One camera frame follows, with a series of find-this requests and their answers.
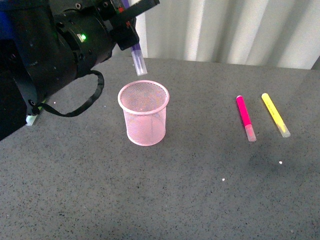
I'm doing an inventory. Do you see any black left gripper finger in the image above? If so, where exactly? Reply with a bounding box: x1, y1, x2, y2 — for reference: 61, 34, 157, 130
101, 0, 160, 21

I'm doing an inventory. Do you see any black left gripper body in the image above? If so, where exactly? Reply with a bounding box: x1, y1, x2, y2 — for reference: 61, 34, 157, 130
53, 0, 139, 73

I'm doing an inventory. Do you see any purple highlighter pen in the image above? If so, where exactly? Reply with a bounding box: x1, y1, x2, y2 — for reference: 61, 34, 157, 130
122, 0, 148, 77

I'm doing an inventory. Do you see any pink highlighter pen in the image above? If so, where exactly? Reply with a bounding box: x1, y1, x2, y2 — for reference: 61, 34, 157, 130
236, 95, 257, 142

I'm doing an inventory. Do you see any pink mesh pen cup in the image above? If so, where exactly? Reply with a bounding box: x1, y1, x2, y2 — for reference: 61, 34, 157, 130
117, 80, 170, 146

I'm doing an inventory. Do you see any green highlighter pen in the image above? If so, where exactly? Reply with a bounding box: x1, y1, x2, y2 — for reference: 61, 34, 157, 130
26, 106, 42, 127

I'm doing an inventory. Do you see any white pleated curtain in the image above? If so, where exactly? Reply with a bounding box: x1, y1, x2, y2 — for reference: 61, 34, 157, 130
136, 0, 320, 70

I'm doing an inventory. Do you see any yellow highlighter pen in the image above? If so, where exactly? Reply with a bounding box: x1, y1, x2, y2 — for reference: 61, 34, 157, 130
261, 92, 291, 138

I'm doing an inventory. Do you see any black sleeved cable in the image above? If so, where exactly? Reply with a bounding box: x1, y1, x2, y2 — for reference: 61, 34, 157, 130
31, 70, 105, 118

